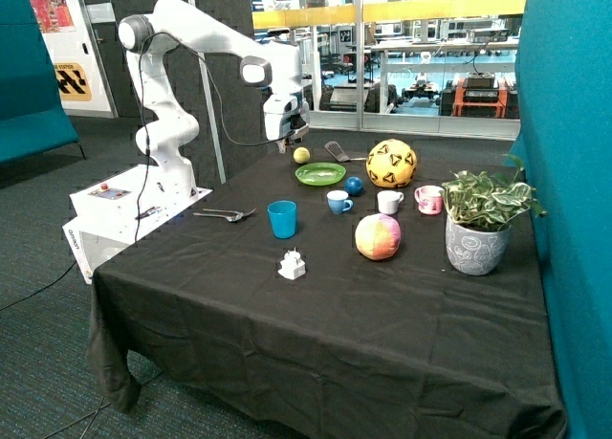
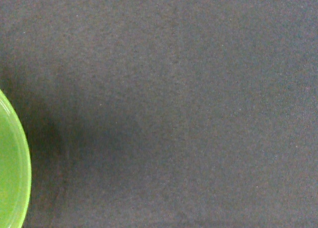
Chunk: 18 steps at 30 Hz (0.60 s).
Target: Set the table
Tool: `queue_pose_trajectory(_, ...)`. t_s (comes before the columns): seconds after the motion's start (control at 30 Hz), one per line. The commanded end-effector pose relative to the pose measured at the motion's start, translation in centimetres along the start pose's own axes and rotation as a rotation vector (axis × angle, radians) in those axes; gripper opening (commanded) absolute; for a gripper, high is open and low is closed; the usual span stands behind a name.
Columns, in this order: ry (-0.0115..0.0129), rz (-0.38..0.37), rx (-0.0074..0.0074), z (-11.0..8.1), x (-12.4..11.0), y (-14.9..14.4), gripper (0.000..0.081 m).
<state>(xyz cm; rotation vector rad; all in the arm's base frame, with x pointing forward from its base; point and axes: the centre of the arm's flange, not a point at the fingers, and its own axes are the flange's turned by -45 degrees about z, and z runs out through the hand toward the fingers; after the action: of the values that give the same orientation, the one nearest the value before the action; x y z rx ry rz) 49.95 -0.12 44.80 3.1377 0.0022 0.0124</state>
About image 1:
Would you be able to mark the teal partition panel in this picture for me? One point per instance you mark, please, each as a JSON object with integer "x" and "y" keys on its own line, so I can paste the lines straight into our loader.
{"x": 563, "y": 70}

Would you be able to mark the potted plant in grey pot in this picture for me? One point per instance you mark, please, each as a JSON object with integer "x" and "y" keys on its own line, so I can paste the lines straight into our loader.
{"x": 481, "y": 210}

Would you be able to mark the white ceramic mug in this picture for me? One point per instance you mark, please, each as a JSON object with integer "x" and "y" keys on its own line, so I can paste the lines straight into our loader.
{"x": 389, "y": 201}

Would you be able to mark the green plastic plate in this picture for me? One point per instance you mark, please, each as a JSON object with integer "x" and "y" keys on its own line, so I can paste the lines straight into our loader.
{"x": 320, "y": 174}

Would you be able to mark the metal spoon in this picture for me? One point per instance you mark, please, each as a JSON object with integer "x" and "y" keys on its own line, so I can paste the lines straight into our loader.
{"x": 230, "y": 218}

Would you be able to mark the white power adapter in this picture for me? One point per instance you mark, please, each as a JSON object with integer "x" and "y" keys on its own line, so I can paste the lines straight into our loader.
{"x": 292, "y": 265}

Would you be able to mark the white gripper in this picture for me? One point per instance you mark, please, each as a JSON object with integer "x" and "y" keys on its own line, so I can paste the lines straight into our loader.
{"x": 286, "y": 117}

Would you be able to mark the teal sofa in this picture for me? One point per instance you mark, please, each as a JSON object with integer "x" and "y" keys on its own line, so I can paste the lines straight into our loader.
{"x": 33, "y": 120}

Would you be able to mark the yellow black sign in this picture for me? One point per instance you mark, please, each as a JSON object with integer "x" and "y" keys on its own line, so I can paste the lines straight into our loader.
{"x": 72, "y": 82}

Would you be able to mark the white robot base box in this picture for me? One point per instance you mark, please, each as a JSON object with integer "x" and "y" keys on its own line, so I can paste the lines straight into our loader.
{"x": 115, "y": 213}

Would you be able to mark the yellow black soccer ball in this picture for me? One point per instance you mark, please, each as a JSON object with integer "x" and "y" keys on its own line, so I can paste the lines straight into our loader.
{"x": 391, "y": 164}

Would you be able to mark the orange black equipment rack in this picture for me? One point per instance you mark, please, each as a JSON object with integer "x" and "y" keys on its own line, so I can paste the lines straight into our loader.
{"x": 480, "y": 97}

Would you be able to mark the small blue ball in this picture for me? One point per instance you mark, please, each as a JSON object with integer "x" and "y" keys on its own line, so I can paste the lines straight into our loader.
{"x": 353, "y": 186}

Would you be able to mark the pastel plush ball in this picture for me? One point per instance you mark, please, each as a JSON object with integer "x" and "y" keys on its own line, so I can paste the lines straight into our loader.
{"x": 378, "y": 236}

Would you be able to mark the blue ceramic mug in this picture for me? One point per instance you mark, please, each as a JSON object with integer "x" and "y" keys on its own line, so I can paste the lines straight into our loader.
{"x": 339, "y": 201}

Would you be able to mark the red wall poster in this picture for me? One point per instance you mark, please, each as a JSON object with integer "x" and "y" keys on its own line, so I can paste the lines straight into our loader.
{"x": 53, "y": 16}

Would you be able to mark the black tablecloth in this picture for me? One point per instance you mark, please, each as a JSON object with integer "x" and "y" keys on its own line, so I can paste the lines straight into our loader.
{"x": 402, "y": 348}

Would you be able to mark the yellow tennis ball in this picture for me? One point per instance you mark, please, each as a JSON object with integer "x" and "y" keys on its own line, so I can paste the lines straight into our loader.
{"x": 302, "y": 155}

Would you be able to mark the blue plastic cup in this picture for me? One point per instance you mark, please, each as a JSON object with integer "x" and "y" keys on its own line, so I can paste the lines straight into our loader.
{"x": 283, "y": 216}

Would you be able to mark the grey slotted spatula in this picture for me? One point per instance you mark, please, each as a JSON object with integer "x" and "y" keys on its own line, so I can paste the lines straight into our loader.
{"x": 338, "y": 153}

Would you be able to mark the pink patterned mug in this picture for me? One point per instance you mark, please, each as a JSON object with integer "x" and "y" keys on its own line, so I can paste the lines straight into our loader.
{"x": 429, "y": 199}

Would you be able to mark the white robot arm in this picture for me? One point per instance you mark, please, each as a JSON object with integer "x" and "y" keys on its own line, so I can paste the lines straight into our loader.
{"x": 146, "y": 38}

